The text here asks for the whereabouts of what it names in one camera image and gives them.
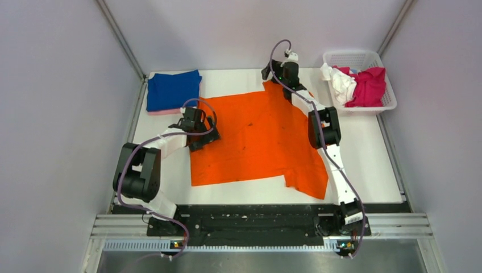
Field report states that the crumpled magenta t shirt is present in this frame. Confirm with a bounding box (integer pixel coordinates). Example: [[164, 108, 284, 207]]
[[344, 67, 387, 107]]

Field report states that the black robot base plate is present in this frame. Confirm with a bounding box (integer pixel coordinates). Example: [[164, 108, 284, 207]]
[[111, 205, 362, 247]]

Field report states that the folded blue t shirt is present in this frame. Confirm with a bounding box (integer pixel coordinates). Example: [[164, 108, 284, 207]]
[[146, 70, 202, 113]]

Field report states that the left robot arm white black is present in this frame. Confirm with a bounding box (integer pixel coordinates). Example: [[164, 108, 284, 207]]
[[113, 107, 221, 235]]

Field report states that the aluminium frame rail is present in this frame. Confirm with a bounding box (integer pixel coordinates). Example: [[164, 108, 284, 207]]
[[90, 213, 434, 239]]

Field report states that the orange t shirt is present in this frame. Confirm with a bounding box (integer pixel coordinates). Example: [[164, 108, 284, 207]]
[[190, 81, 329, 199]]

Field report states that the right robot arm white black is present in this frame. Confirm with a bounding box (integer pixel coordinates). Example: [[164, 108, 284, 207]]
[[261, 52, 368, 235]]

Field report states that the white plastic laundry basket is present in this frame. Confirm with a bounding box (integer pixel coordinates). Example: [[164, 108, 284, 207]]
[[320, 49, 397, 116]]

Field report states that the folded pink t shirt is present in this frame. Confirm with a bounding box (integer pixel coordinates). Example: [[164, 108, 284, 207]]
[[146, 84, 201, 115]]

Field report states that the crumpled white t shirt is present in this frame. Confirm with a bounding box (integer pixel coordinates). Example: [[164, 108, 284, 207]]
[[320, 63, 357, 106]]

